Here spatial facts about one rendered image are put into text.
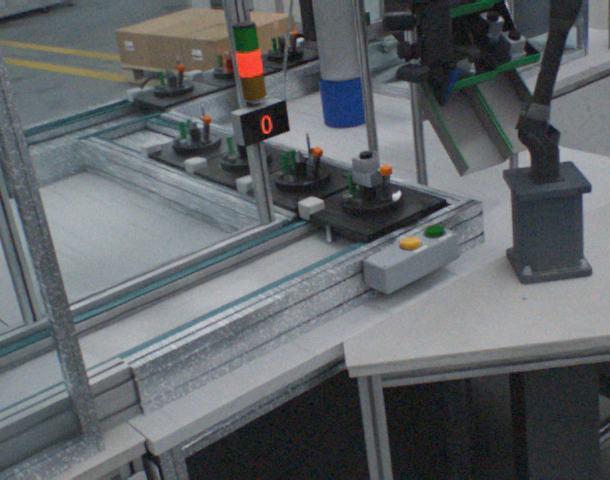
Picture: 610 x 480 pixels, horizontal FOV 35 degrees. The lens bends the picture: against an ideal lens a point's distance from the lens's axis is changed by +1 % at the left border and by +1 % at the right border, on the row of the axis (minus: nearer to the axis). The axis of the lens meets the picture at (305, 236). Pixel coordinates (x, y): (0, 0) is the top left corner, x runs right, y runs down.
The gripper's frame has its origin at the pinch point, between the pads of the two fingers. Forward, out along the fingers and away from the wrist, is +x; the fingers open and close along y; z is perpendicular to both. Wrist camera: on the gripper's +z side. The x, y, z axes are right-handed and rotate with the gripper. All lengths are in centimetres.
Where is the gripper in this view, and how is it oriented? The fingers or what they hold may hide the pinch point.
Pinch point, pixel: (441, 89)
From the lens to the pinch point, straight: 199.2
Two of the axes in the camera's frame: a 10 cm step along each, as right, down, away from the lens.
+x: 1.3, 9.1, 4.1
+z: -6.1, -2.5, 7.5
